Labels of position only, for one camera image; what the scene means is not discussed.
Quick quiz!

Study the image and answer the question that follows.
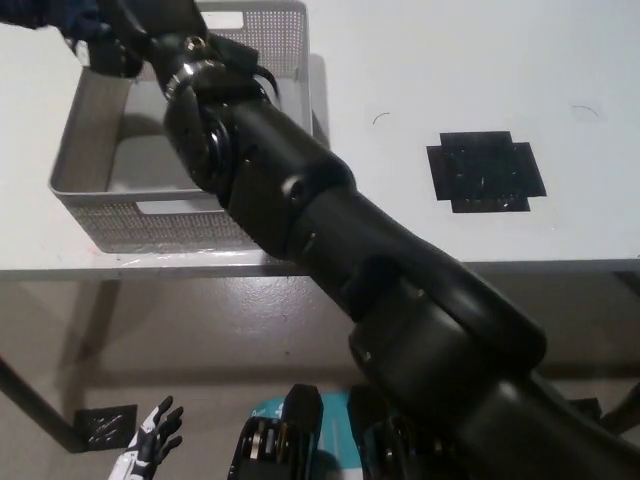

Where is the gray perforated plastic basket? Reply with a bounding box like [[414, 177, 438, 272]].
[[48, 0, 322, 256]]

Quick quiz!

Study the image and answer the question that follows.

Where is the navy umbrella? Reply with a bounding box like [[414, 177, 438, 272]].
[[0, 0, 114, 51]]

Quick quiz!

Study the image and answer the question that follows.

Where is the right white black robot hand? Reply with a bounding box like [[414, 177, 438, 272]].
[[87, 0, 212, 80]]

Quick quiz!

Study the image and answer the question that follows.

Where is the black tape patch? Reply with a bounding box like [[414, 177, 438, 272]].
[[426, 130, 548, 215]]

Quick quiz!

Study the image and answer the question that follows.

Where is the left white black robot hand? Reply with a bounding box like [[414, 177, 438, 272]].
[[107, 396, 186, 480]]

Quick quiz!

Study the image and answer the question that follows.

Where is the dark metal table leg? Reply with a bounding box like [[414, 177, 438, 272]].
[[0, 354, 84, 456], [613, 271, 640, 301]]

